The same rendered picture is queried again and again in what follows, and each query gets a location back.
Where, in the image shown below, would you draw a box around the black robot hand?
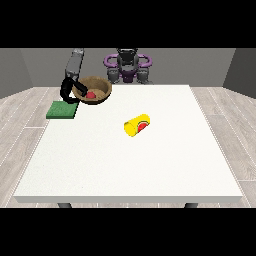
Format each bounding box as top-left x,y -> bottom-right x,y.
59,76 -> 89,105

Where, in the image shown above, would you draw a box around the brown wooden bowl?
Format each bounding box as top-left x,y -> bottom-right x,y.
71,76 -> 113,106

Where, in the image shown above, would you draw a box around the green square pad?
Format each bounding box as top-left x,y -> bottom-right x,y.
45,100 -> 80,120

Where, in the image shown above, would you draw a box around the yellow cup with melon print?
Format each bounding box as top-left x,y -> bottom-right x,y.
123,113 -> 151,138

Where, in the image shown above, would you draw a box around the grey robot trunk purple rings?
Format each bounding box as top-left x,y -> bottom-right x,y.
103,48 -> 154,85

